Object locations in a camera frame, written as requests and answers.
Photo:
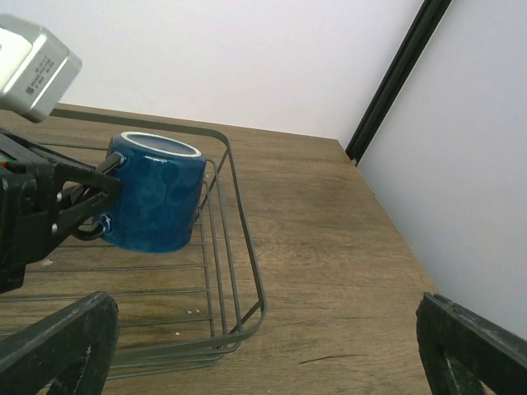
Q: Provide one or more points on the grey wire dish rack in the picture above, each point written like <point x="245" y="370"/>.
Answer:
<point x="177" y="311"/>

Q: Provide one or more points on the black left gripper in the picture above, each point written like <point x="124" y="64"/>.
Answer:
<point x="33" y="221"/>

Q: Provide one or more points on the blue ceramic mug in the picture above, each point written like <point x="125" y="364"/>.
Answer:
<point x="162" y="181"/>

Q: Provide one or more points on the black right frame post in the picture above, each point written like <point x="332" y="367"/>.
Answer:
<point x="414" y="42"/>

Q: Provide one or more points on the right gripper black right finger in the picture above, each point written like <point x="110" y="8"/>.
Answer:
<point x="464" y="353"/>

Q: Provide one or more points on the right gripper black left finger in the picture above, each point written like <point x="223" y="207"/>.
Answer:
<point x="69" y="351"/>

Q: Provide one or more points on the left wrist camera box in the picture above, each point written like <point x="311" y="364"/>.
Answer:
<point x="36" y="68"/>

